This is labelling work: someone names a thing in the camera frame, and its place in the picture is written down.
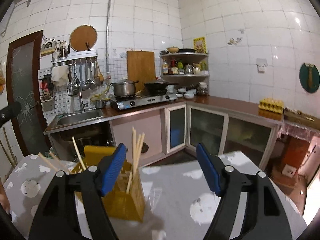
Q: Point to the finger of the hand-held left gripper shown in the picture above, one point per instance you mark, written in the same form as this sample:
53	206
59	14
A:
8	113

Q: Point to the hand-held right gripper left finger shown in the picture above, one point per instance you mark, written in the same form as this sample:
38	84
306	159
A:
112	170

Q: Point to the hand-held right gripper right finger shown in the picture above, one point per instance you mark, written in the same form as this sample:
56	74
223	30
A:
208	170

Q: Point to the bunch of wooden chopsticks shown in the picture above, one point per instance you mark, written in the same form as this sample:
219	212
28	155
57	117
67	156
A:
135	150

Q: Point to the yellow plastic utensil holder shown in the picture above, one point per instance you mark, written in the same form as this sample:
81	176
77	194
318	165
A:
125	205

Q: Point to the person's left hand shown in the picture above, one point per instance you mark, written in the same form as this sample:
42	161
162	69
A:
3	197

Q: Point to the brown frosted glass door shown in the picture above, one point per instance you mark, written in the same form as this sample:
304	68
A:
23	92

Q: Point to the grey printed tablecloth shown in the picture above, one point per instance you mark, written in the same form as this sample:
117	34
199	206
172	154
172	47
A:
175	192

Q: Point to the kitchen counter cabinet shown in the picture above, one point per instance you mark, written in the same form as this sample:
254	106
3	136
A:
150	127

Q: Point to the white soap bottle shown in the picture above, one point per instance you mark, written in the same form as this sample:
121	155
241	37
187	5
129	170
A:
68	106

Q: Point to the steel sink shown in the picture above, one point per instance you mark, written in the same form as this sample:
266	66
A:
77	118

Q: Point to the hanging beige cloth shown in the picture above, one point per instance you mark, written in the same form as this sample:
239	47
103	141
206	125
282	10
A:
59	76

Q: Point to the small metal cup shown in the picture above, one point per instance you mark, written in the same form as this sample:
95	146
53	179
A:
100	104

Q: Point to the chrome faucet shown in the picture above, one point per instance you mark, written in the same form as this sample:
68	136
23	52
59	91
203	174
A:
75	85

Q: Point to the steel gas stove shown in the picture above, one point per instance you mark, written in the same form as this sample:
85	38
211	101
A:
142	102

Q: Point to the group of white bowls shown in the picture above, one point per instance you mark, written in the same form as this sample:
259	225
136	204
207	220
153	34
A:
187	93

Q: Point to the small white floor box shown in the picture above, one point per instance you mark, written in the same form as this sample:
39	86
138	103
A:
289	170

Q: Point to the steel cooking pot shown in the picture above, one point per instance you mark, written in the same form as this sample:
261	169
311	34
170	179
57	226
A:
123	88

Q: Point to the row of hanging ladles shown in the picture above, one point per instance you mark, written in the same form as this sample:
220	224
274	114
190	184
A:
87	75

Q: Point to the yellow egg tray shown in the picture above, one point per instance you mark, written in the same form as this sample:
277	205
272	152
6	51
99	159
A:
271	106

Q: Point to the black wok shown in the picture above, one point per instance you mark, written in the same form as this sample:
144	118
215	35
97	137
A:
157	86

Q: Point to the pink lace cloth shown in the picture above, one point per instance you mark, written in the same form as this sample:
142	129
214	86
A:
297	131

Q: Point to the long wooden box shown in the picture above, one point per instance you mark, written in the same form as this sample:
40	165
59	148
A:
300	117

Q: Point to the round wooden board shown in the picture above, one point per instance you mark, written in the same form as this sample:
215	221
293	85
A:
82	37

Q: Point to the wooden cutting board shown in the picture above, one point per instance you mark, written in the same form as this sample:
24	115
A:
141	67

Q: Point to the row of condiment bottles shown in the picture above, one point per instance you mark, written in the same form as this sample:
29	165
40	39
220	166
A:
175	68

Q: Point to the black shallow pan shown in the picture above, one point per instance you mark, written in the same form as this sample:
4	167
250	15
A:
186	50

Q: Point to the beige bowl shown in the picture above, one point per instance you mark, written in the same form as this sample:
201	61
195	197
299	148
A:
172	50

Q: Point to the small yellow wall device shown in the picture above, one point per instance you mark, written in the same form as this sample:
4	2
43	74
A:
48	48

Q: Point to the metal wall rack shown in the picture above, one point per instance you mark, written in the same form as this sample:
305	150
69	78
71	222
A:
75	57

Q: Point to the corner wall shelf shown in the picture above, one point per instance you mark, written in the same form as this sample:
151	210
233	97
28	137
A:
185	75

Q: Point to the white wall socket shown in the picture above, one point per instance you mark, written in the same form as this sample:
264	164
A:
261	65

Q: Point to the grey wall pipe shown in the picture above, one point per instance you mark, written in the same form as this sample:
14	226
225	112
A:
108	30

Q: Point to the white wall hook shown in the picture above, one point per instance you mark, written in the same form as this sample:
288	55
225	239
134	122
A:
235	40

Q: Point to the green round wall plaque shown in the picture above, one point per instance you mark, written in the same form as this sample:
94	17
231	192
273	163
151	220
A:
303	77

